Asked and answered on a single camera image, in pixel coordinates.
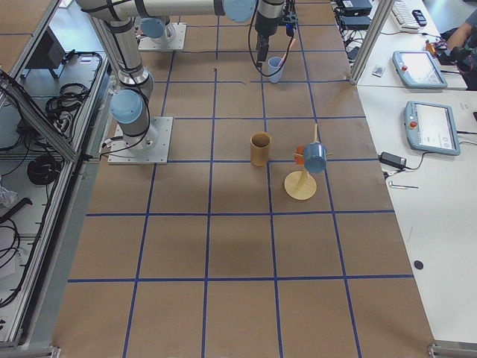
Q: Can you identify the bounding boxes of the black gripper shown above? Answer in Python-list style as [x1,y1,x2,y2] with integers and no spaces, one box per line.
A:
[255,11,298,63]

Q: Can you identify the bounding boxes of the light blue plastic cup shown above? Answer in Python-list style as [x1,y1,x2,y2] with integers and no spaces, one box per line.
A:
[268,57,285,84]

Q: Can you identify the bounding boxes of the person forearm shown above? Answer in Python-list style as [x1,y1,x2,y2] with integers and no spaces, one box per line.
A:
[446,11,476,61]

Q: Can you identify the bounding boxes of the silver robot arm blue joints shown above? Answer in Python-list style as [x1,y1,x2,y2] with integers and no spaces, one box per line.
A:
[74,0,291,150]

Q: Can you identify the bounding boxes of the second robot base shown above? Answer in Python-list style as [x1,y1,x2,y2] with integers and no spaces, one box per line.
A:
[139,17,187,51]

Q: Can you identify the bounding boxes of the tan bamboo cylinder holder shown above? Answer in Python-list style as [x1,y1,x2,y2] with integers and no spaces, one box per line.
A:
[250,131,272,166]

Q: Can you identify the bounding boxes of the small card on table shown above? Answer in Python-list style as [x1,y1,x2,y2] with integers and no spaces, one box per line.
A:
[372,66,385,78]

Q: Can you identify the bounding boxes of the blue mug on stand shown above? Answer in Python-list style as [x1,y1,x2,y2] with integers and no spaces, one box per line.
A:
[303,142,327,174]

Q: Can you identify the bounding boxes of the white keyboard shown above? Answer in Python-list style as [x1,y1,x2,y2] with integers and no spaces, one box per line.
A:
[390,1,420,33]

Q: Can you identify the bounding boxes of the wooden mug tree stand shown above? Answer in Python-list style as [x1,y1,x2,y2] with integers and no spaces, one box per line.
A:
[284,124,329,201]

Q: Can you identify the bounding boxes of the upper teach pendant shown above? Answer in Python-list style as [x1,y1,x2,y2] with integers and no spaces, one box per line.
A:
[392,51,448,89]

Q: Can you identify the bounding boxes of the teach pendant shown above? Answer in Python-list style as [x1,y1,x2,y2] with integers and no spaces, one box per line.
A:
[403,101,461,156]
[392,51,448,89]

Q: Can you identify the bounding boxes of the black power adapter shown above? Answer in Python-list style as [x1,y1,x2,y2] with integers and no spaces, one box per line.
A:
[379,151,407,169]

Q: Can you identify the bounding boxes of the lower teach pendant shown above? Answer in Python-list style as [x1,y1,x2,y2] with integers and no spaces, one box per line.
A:
[403,101,461,156]

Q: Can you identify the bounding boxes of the metal allen key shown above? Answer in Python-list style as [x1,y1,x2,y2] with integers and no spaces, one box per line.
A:
[388,180,418,189]

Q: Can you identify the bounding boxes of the black monitor on floor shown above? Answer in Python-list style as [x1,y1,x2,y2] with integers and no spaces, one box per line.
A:
[22,27,66,79]

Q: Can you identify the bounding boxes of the black round table grommet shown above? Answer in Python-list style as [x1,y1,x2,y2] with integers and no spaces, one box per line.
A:
[414,260,424,270]

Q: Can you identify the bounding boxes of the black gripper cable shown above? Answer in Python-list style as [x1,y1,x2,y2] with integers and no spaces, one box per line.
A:
[247,10,295,78]

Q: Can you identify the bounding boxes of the aluminium frame post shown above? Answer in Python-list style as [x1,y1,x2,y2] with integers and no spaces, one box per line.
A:
[349,0,395,85]

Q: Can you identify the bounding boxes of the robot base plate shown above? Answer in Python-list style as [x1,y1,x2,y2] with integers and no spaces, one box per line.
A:
[107,116,174,165]

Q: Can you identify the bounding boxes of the coiled black cables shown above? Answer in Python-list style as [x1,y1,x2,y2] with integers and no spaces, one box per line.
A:
[27,152,63,186]

